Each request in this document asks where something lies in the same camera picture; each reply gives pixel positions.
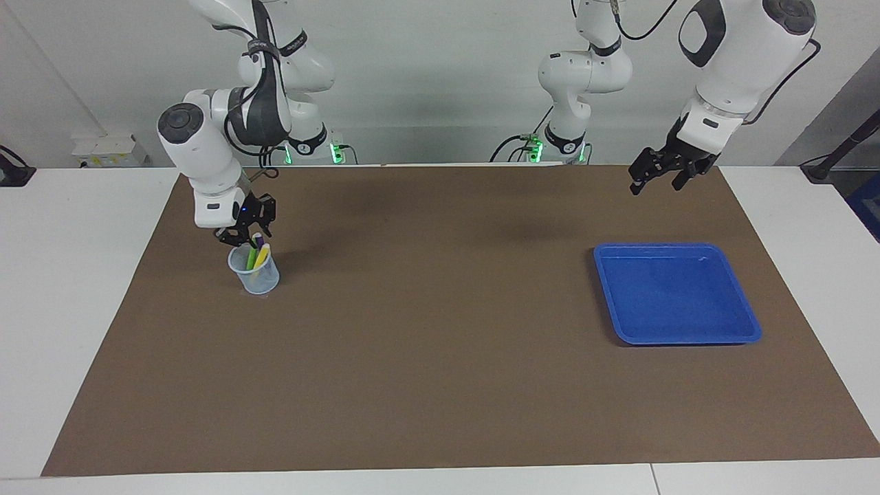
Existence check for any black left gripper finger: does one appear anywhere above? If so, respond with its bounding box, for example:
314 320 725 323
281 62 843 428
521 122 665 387
672 164 711 193
628 147 663 197

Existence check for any blue plastic tray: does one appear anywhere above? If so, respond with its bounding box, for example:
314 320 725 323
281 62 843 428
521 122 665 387
593 242 762 346

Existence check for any translucent plastic cup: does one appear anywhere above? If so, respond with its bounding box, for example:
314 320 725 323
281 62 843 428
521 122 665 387
228 242 281 295

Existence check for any white base connector box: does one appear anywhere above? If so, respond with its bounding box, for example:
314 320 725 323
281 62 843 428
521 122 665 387
329 131 358 166

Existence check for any black stand pole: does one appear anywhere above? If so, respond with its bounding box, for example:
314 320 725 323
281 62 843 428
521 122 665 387
801 109 880 183

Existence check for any blue crate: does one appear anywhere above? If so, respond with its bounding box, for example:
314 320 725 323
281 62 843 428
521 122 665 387
847 172 880 243

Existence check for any brown table mat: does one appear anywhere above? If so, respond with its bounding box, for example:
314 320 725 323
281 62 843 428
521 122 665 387
41 164 880 477

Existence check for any black clamp base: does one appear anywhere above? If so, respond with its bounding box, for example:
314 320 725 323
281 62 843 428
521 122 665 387
0 146 36 188

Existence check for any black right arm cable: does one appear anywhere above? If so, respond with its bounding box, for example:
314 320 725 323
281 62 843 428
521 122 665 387
223 0 281 182

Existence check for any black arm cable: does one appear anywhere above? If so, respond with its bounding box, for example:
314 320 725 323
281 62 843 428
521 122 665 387
608 0 822 126
223 0 281 182

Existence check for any black base cable loop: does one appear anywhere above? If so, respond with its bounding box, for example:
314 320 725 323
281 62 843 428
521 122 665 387
263 134 293 167

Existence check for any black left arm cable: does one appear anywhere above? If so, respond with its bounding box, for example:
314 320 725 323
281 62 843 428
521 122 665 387
608 0 822 126

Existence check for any black base cable bundle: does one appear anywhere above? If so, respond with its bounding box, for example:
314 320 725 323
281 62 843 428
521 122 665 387
489 103 554 163

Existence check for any white wall socket box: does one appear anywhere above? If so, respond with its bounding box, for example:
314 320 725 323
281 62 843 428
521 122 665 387
72 134 149 168

